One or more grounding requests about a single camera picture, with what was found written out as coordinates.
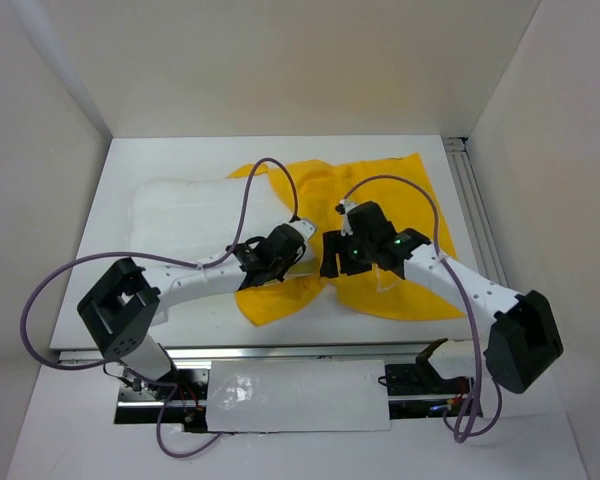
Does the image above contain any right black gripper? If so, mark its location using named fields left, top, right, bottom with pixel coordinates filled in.
left=319, top=228, right=375, bottom=278

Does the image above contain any yellow pikachu pillowcase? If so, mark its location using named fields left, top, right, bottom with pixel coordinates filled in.
left=234, top=154, right=462, bottom=326

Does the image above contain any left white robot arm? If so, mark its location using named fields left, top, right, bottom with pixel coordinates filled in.
left=77, top=219, right=315, bottom=399

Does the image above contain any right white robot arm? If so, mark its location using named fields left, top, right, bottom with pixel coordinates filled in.
left=320, top=200, right=564, bottom=394

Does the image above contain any white cover plate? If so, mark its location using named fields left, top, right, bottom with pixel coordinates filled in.
left=206, top=359, right=390, bottom=433

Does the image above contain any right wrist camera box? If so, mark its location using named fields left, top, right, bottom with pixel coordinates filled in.
left=335, top=199, right=358, bottom=237

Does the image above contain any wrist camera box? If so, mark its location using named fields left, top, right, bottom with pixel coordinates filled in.
left=289, top=218, right=316, bottom=242
left=335, top=199, right=358, bottom=237

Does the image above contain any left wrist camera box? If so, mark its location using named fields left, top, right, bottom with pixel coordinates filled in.
left=289, top=218, right=316, bottom=242

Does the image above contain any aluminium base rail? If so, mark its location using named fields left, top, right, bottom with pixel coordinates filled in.
left=79, top=135, right=480, bottom=360

